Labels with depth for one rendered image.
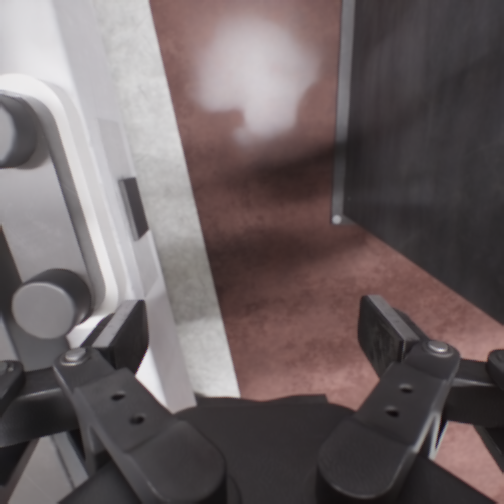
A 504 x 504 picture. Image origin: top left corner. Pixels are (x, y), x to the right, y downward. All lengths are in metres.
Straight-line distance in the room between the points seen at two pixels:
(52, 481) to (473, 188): 0.49
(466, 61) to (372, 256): 0.68
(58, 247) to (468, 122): 0.48
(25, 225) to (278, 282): 0.96
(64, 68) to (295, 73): 0.87
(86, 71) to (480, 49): 0.45
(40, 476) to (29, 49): 0.20
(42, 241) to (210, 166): 0.86
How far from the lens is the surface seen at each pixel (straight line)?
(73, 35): 0.22
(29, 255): 0.19
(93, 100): 0.22
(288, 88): 1.03
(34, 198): 0.18
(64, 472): 0.23
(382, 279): 1.17
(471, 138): 0.53
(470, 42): 0.57
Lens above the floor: 1.02
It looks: 73 degrees down
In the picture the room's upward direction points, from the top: 174 degrees clockwise
